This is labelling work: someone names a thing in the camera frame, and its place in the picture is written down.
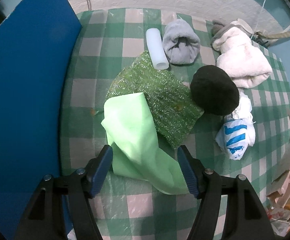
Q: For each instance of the white plastic tube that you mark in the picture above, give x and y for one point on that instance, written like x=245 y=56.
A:
x=156 y=50

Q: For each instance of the white red plastic bag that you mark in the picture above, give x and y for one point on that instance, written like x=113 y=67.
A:
x=279 y=217

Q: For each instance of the light green cloth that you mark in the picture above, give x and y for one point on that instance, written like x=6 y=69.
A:
x=130 y=130

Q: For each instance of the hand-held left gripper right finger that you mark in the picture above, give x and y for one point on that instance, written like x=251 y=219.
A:
x=188 y=172

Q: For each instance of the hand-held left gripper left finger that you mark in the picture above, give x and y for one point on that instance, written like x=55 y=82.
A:
x=101 y=172

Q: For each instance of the green checkered tablecloth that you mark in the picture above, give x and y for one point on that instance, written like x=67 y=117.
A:
x=90 y=55

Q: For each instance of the blue cardboard box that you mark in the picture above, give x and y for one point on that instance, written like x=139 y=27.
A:
x=22 y=105

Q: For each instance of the cream towel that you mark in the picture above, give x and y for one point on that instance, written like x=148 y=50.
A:
x=240 y=57

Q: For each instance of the white blue striped plastic bag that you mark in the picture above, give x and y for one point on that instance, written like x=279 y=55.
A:
x=235 y=135

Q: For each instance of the green glitter scouring pad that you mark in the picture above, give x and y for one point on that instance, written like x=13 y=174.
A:
x=160 y=87

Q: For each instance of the grey towel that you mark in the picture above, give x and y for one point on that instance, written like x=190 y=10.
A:
x=176 y=33

